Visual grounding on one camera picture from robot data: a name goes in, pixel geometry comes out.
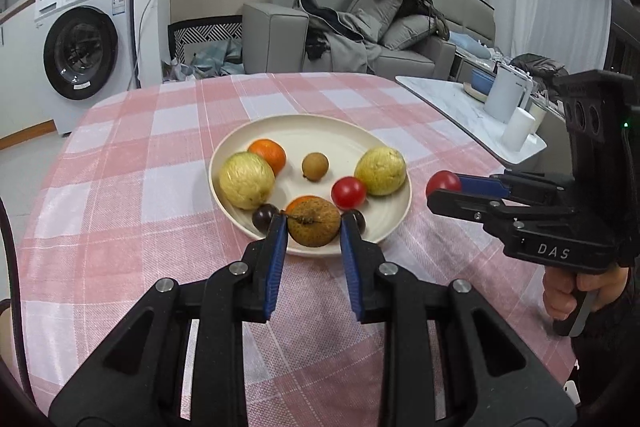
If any brown longan with stem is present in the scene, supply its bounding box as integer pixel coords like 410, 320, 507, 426
286, 197, 341, 248

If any orange mandarin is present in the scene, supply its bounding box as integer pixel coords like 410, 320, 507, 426
247, 139, 288, 176
284, 195, 318, 215

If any white marble side table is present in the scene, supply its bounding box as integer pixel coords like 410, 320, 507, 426
395, 76, 547, 167

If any blue bowl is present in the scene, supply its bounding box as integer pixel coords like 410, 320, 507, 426
471, 68, 495, 95

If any white washing machine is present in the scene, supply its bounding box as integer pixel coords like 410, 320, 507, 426
34, 0, 139, 135

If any black patterned chair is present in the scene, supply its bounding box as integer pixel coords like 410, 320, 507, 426
165, 15, 245, 81

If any dark purple plum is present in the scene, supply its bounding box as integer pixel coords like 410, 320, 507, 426
343, 209, 366, 235
252, 204, 280, 234

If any grey sofa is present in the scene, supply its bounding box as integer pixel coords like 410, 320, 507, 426
242, 0, 496, 79

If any pink checkered tablecloth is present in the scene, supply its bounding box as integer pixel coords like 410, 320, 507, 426
17, 74, 574, 426

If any grey cushion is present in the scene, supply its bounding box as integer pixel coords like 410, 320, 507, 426
380, 14, 437, 51

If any large yellow-green guava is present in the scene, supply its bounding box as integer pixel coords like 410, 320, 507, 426
354, 146, 407, 196

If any pile of clothes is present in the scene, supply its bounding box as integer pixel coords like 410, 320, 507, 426
294, 0, 382, 74

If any small brown longan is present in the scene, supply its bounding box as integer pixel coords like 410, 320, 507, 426
302, 152, 329, 182

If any white cup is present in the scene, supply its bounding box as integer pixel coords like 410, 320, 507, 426
501, 107, 536, 152

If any small yellow-green guava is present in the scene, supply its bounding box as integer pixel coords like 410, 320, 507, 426
218, 152, 276, 210

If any cream round plate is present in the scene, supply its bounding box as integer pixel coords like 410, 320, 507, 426
208, 115, 412, 258

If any person's right hand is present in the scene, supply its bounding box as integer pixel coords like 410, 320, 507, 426
541, 263, 633, 321

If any red tomato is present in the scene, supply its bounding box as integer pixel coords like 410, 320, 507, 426
425, 170, 462, 197
331, 176, 367, 210

